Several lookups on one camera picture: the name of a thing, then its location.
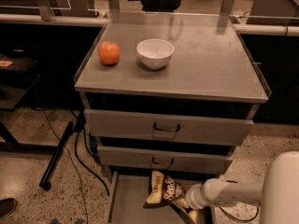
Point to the grey drawer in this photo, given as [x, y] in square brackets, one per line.
[164, 160]
[170, 128]
[130, 190]

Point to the orange fruit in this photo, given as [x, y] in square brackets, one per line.
[109, 52]

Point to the brown chip bag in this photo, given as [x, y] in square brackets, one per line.
[165, 190]

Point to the white bowl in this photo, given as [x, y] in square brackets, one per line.
[155, 53]

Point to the top grey drawer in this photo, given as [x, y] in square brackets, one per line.
[170, 128]

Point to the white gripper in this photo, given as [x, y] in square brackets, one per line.
[193, 197]

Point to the black side table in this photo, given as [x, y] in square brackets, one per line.
[16, 79]

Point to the bottom grey drawer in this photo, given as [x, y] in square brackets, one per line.
[130, 190]

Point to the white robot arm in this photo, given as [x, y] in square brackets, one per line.
[278, 195]

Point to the dark shoe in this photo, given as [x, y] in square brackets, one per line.
[7, 206]

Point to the middle grey drawer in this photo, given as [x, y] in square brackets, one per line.
[164, 160]

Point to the grey drawer cabinet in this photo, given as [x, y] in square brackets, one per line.
[209, 75]

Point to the black stand leg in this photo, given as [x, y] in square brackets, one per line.
[45, 179]

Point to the white counter rail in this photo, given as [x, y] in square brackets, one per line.
[57, 20]

